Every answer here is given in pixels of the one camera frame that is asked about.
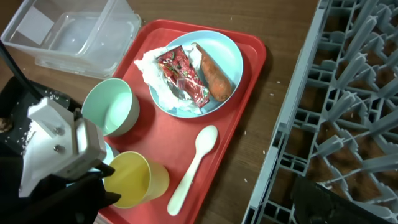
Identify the light blue plate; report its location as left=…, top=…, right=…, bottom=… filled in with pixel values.
left=149, top=30, right=244, bottom=118

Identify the brown food scrap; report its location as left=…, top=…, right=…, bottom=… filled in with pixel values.
left=0, top=118, right=13, bottom=133

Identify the orange carrot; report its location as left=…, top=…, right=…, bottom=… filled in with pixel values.
left=193, top=42, right=232, bottom=102

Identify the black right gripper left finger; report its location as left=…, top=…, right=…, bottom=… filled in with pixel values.
left=1, top=161, right=121, bottom=223

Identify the black waste tray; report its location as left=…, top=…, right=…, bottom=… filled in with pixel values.
left=1, top=77, right=81, bottom=156

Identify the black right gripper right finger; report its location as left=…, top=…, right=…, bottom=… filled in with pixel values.
left=292, top=177, right=389, bottom=224

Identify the grey dishwasher rack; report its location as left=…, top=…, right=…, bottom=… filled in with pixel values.
left=243, top=0, right=397, bottom=223

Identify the yellow plastic cup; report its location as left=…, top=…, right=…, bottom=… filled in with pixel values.
left=104, top=151, right=170, bottom=208

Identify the clear plastic bin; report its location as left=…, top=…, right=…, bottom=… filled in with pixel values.
left=1, top=0, right=141, bottom=79

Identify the mint green bowl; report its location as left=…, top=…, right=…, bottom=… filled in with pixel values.
left=81, top=78, right=140, bottom=136

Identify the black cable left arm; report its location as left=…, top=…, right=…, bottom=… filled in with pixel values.
left=0, top=40, right=41, bottom=102

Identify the red snack wrapper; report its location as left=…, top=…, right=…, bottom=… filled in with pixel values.
left=156, top=45, right=210, bottom=108

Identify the white plastic spoon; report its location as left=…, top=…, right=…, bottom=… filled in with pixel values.
left=167, top=125, right=218, bottom=216

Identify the light blue bowl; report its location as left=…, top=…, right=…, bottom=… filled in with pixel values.
left=66, top=142, right=120, bottom=187

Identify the red plastic tray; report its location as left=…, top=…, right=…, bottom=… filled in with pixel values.
left=100, top=19, right=267, bottom=224

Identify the white crumpled napkin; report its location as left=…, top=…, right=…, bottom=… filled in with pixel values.
left=134, top=45, right=202, bottom=115

